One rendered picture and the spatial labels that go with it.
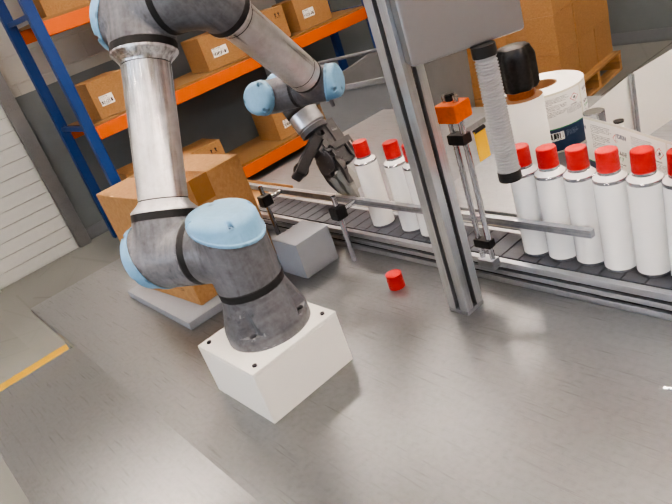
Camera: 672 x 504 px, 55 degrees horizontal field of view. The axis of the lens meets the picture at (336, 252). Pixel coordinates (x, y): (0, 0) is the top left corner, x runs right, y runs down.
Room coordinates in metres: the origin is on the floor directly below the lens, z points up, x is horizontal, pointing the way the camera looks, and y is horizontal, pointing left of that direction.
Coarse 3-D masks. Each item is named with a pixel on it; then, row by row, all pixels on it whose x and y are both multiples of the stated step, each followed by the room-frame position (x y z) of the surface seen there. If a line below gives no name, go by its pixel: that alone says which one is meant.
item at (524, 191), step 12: (516, 144) 1.01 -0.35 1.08; (528, 144) 1.00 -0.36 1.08; (528, 156) 0.99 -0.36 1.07; (528, 168) 0.99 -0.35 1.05; (528, 180) 0.98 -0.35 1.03; (516, 192) 0.99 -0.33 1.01; (528, 192) 0.98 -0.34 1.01; (516, 204) 1.00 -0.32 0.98; (528, 204) 0.98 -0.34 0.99; (528, 216) 0.98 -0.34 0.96; (540, 216) 0.98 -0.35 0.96; (528, 240) 0.99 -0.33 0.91; (540, 240) 0.98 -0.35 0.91; (528, 252) 0.99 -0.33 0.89; (540, 252) 0.98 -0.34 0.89
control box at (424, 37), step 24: (408, 0) 0.92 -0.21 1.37; (432, 0) 0.91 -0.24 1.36; (456, 0) 0.91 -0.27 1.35; (480, 0) 0.91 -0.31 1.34; (504, 0) 0.91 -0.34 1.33; (408, 24) 0.92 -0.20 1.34; (432, 24) 0.92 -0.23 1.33; (456, 24) 0.91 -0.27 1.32; (480, 24) 0.91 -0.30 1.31; (504, 24) 0.91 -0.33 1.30; (408, 48) 0.92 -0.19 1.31; (432, 48) 0.92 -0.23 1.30; (456, 48) 0.91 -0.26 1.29
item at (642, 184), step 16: (640, 160) 0.82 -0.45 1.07; (640, 176) 0.82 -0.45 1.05; (656, 176) 0.81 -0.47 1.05; (640, 192) 0.81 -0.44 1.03; (656, 192) 0.80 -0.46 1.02; (640, 208) 0.81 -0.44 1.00; (656, 208) 0.80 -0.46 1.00; (640, 224) 0.82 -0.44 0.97; (656, 224) 0.80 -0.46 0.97; (640, 240) 0.82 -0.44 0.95; (656, 240) 0.80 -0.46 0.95; (640, 256) 0.82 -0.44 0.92; (656, 256) 0.81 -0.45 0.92; (640, 272) 0.83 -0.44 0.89; (656, 272) 0.81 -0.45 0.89
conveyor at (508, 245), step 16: (272, 208) 1.71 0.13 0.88; (288, 208) 1.67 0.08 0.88; (304, 208) 1.63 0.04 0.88; (320, 208) 1.58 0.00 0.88; (352, 208) 1.51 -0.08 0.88; (336, 224) 1.44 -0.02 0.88; (352, 224) 1.41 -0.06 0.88; (368, 224) 1.38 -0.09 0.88; (400, 224) 1.32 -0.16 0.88; (416, 240) 1.21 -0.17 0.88; (496, 240) 1.09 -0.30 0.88; (512, 240) 1.07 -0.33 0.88; (512, 256) 1.02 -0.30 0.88; (528, 256) 1.00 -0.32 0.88; (544, 256) 0.98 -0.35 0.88; (592, 272) 0.88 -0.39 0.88; (608, 272) 0.86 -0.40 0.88
